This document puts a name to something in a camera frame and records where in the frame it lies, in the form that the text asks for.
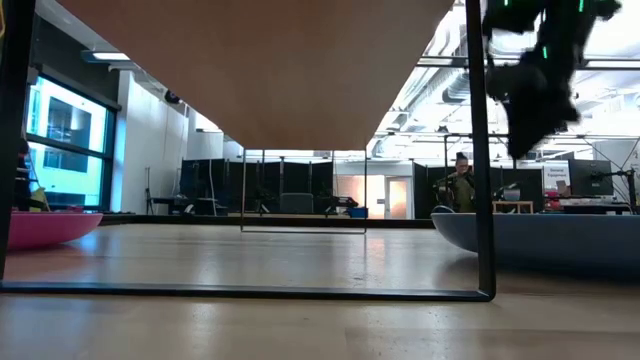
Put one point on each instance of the black computer monitor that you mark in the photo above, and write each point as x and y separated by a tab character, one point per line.
590	177

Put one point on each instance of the wooden shelf with black frame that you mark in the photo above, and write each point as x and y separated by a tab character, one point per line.
275	75

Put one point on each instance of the small wooden stand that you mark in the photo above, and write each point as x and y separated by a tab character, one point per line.
512	204

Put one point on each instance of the door with lit window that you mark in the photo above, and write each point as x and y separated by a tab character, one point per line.
398	197

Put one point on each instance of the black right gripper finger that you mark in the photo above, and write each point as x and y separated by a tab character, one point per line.
518	137
537	136

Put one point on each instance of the ceiling light panel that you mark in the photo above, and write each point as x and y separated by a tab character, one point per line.
110	56

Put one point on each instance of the blue bin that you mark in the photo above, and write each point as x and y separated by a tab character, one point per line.
357	212

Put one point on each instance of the black partition wall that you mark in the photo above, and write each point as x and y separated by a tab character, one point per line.
200	180
430	190

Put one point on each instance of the white sign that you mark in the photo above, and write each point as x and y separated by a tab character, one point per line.
556	175

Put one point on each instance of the blue chair back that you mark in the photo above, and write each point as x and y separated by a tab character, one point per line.
442	209

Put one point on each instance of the black table edge rail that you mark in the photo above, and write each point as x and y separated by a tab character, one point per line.
200	219

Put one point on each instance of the pale bowl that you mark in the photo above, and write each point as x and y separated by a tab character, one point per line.
511	195

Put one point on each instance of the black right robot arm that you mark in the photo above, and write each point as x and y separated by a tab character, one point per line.
560	20

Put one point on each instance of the large window with black frame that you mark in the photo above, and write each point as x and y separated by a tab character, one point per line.
65	150

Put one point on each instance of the grey chair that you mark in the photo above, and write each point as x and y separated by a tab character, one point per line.
296	203

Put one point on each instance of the yellow object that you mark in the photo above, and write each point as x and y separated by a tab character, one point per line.
39	200

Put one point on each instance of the person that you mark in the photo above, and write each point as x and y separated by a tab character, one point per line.
462	190

